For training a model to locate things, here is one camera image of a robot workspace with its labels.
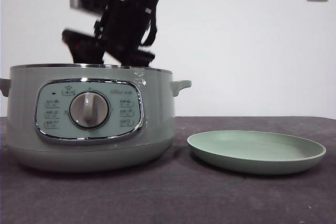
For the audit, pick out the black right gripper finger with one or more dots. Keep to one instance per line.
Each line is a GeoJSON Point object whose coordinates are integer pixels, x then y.
{"type": "Point", "coordinates": [84, 48]}
{"type": "Point", "coordinates": [144, 58]}

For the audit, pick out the pale green electric steamer pot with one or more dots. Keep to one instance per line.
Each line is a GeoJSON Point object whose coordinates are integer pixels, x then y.
{"type": "Point", "coordinates": [155, 108]}

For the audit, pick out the pale green round plate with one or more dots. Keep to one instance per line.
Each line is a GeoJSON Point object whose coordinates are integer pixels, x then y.
{"type": "Point", "coordinates": [258, 165]}

